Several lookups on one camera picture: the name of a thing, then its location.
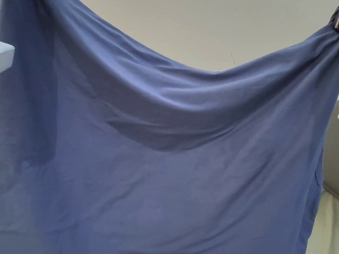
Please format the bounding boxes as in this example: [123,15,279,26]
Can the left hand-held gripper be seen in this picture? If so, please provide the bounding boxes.
[0,40,16,78]

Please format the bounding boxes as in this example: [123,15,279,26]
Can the grey padded headboard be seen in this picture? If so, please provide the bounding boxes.
[320,99,339,199]

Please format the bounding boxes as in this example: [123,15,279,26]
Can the bed with pale green sheet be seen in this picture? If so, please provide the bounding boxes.
[307,185,339,254]

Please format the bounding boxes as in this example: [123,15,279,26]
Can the dark blue shirt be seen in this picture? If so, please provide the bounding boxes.
[0,0,339,254]

